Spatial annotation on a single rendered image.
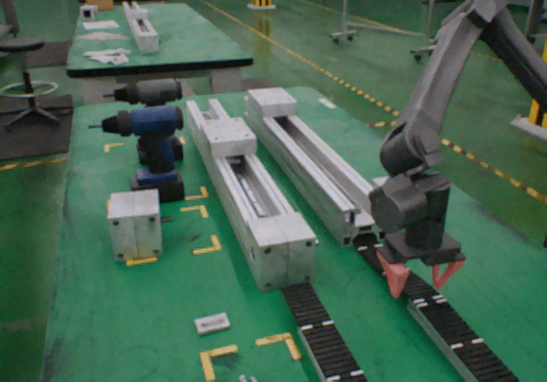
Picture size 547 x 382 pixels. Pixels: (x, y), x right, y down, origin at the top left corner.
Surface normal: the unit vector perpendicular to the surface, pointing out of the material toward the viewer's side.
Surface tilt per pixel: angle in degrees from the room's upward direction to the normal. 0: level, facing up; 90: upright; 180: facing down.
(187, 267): 0
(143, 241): 90
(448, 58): 45
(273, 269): 90
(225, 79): 90
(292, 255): 90
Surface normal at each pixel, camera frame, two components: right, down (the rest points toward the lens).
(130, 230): 0.22, 0.41
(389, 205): -0.79, 0.25
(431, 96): 0.41, -0.41
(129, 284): 0.00, -0.91
